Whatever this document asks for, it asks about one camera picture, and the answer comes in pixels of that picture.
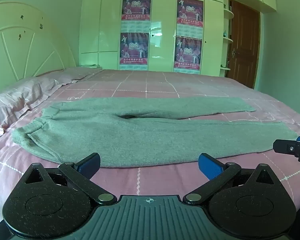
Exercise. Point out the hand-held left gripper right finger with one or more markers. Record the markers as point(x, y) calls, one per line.
point(210, 166)

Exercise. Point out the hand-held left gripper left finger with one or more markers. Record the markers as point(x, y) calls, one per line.
point(88, 165)

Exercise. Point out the grey fleece pants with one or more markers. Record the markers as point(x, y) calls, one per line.
point(140, 135)

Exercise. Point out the pink pillow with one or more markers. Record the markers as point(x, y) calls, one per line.
point(17, 97)
point(70, 74)

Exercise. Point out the bed with pink checked sheet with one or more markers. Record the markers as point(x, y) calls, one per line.
point(165, 85)

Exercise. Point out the folded pale green cloth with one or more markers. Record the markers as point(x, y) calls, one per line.
point(93, 66)

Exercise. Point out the brown wooden door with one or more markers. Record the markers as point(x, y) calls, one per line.
point(242, 45)

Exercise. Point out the cream corner shelf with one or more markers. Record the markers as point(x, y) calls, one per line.
point(227, 40)

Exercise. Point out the small green ornament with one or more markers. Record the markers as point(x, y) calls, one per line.
point(225, 33)

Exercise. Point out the cream wooden headboard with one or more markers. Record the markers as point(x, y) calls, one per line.
point(22, 45)

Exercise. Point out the cream glossy wardrobe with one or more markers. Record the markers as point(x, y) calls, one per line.
point(162, 30)

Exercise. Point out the red calendar wall poster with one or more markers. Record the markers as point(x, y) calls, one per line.
point(187, 56)
point(190, 13)
point(134, 52)
point(136, 12)

